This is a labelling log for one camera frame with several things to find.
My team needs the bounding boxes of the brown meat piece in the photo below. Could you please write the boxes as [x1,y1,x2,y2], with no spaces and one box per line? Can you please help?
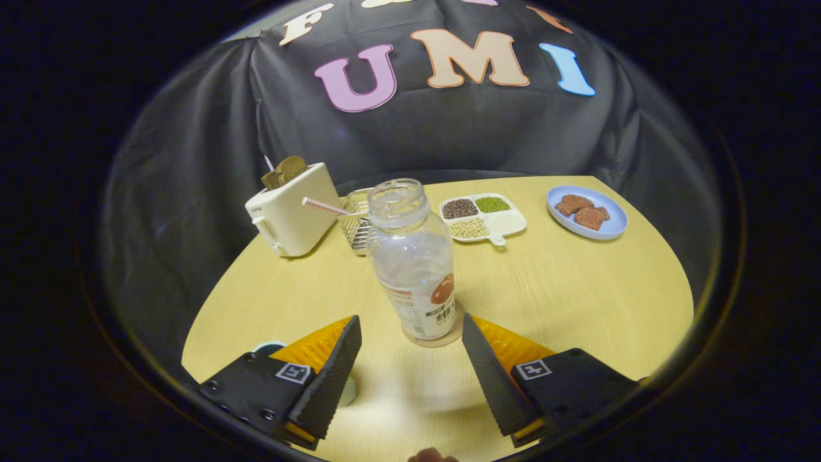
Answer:
[574,206,611,231]
[555,194,595,217]

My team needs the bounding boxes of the white toaster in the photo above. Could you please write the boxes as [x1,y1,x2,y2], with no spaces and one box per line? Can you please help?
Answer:
[245,162,343,259]

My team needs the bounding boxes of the ribbed clear glass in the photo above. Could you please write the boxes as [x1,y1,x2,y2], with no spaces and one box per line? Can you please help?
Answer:
[339,187,379,256]

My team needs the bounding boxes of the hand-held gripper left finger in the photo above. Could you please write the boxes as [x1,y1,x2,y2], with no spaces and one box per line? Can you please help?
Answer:
[196,314,363,451]

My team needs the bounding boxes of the clear plastic juice bottle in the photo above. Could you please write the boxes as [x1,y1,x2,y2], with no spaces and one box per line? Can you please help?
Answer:
[367,178,457,341]

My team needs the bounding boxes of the black backdrop cloth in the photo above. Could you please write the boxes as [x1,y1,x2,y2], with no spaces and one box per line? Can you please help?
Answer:
[103,0,719,386]

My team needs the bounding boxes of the yellow soybeans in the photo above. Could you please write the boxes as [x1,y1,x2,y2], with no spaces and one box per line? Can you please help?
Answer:
[450,218,488,240]

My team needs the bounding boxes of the blue plate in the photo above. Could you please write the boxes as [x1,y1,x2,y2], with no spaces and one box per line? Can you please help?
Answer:
[546,185,628,241]

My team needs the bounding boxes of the white rice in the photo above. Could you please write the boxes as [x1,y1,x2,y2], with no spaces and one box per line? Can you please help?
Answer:
[486,212,523,235]

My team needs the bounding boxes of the white divided tray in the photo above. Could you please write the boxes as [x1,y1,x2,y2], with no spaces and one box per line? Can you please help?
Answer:
[439,192,528,247]

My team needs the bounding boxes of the white cup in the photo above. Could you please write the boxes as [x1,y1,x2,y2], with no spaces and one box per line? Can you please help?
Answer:
[253,340,358,408]

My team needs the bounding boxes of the wooden table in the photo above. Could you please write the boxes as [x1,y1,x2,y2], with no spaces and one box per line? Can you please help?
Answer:
[182,175,695,462]

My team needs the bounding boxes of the red striped straw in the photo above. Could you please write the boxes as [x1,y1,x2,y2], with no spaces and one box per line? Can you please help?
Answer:
[301,197,351,218]

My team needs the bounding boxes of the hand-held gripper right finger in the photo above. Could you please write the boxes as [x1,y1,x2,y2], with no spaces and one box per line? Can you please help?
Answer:
[462,312,642,449]

